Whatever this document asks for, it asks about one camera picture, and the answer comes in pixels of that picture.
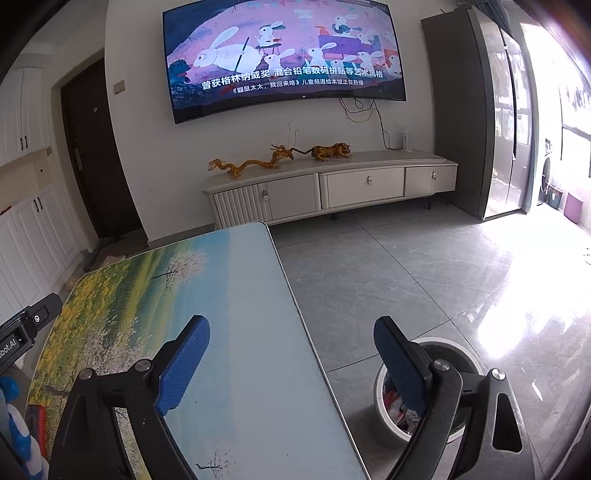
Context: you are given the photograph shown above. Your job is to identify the grey curtain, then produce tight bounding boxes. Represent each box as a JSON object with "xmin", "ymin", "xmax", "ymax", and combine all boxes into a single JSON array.
[{"xmin": 480, "ymin": 0, "xmax": 513, "ymax": 26}]

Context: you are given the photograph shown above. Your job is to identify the grey refrigerator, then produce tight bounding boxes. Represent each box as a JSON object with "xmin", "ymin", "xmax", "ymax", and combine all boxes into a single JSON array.
[{"xmin": 420, "ymin": 8, "xmax": 539, "ymax": 221}]

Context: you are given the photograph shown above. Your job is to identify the grey round trash bin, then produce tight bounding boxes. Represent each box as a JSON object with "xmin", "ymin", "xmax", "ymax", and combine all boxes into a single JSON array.
[{"xmin": 373, "ymin": 337, "xmax": 483, "ymax": 446}]

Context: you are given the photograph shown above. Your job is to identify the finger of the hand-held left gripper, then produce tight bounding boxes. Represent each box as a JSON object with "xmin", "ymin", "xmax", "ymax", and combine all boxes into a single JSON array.
[{"xmin": 0, "ymin": 293, "xmax": 63, "ymax": 344}]

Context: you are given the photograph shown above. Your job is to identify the white base cabinets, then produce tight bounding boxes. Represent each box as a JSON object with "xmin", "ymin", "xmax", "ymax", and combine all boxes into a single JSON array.
[{"xmin": 0, "ymin": 182, "xmax": 93, "ymax": 319}]

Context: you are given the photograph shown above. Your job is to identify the orange tiger figurine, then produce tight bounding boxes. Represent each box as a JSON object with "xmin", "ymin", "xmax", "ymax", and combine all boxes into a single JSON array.
[{"xmin": 295, "ymin": 142, "xmax": 352, "ymax": 161}]

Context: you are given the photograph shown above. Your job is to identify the brown doormat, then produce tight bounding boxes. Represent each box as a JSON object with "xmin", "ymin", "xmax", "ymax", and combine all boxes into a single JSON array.
[{"xmin": 83, "ymin": 231, "xmax": 148, "ymax": 271}]

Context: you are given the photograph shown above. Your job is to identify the dark brown door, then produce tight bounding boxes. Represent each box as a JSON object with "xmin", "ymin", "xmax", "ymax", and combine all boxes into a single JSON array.
[{"xmin": 61, "ymin": 60, "xmax": 148, "ymax": 241}]

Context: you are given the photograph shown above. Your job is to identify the purple plastic bin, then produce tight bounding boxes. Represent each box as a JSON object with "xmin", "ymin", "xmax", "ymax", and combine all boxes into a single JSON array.
[{"xmin": 564, "ymin": 192, "xmax": 585, "ymax": 223}]

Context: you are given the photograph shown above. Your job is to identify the white television cabinet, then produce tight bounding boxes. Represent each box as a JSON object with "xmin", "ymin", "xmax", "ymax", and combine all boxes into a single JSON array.
[{"xmin": 202, "ymin": 151, "xmax": 458, "ymax": 229}]

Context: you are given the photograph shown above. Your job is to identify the golden dragon figurine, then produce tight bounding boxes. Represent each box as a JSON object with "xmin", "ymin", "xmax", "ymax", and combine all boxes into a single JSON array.
[{"xmin": 208, "ymin": 144, "xmax": 295, "ymax": 175}]

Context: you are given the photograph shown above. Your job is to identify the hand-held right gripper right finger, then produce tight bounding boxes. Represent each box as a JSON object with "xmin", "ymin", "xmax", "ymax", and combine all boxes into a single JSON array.
[{"xmin": 374, "ymin": 316, "xmax": 532, "ymax": 480}]

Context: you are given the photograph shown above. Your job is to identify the white wall cabinets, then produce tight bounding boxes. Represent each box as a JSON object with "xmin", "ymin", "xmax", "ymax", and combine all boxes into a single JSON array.
[{"xmin": 0, "ymin": 67, "xmax": 47, "ymax": 167}]

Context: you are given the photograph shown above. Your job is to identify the washing machine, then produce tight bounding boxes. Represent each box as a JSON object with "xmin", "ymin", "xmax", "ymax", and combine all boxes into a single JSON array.
[{"xmin": 538, "ymin": 137, "xmax": 561, "ymax": 206}]

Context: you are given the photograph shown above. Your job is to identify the red edged dark object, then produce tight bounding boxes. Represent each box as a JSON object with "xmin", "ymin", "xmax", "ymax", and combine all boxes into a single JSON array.
[{"xmin": 25, "ymin": 405, "xmax": 48, "ymax": 462}]

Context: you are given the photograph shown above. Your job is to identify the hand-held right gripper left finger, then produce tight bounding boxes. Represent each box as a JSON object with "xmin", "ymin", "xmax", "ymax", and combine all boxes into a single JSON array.
[{"xmin": 48, "ymin": 315, "xmax": 211, "ymax": 480}]

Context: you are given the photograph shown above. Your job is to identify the person's left hand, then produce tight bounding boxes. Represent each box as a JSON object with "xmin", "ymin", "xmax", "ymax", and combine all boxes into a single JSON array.
[{"xmin": 0, "ymin": 376, "xmax": 49, "ymax": 480}]

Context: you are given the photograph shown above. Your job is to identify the wall mounted television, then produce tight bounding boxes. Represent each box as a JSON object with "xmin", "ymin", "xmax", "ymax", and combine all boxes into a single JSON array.
[{"xmin": 163, "ymin": 0, "xmax": 407, "ymax": 124}]

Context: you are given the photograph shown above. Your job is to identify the black television cable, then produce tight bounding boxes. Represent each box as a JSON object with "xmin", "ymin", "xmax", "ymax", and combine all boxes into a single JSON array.
[{"xmin": 339, "ymin": 97, "xmax": 409, "ymax": 151}]

